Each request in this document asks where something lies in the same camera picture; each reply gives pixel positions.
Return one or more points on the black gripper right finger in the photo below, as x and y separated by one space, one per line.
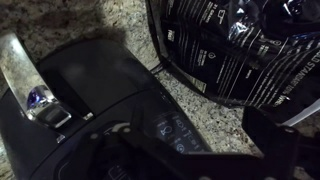
273 140

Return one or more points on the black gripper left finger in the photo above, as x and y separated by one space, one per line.
140 120

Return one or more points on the black air fryer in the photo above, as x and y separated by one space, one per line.
100 73

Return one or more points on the black printed powder bag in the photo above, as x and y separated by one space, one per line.
233 50

